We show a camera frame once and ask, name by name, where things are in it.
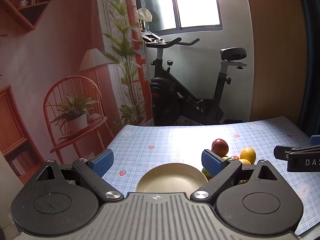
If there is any window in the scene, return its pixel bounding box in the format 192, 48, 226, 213
132, 0, 223, 34

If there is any blue plaid tablecloth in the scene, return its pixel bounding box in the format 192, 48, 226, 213
101, 116, 312, 237

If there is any beige round plate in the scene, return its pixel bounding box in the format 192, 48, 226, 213
136, 163, 208, 193

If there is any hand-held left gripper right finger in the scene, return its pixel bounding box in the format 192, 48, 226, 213
190, 149, 288, 202

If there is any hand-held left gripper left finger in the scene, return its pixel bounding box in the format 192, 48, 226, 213
30, 149, 125, 203

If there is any large yellow lemon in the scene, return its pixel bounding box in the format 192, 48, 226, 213
239, 147, 257, 164

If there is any wooden cabinet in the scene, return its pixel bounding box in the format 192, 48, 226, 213
244, 0, 308, 124

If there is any red apple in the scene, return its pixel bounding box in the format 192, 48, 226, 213
211, 139, 229, 157

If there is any potted green plant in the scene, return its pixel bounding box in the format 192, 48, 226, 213
0, 0, 153, 200

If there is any black exercise bike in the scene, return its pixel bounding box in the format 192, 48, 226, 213
141, 30, 248, 127

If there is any white cap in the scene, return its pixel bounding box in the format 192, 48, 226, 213
137, 8, 153, 22

